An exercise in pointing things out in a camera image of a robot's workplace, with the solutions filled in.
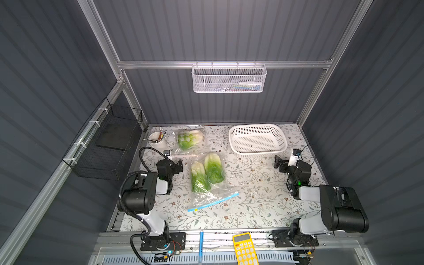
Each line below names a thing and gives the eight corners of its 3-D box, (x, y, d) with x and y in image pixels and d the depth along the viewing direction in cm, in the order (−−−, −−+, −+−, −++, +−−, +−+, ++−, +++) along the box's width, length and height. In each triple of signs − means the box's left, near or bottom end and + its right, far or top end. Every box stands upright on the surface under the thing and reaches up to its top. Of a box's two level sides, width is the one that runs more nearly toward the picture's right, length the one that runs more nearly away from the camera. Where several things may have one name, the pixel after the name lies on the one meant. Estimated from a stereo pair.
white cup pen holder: (152, 154, 107) (146, 142, 98) (155, 143, 113) (150, 131, 103) (166, 154, 107) (161, 142, 98) (169, 143, 113) (164, 131, 103)
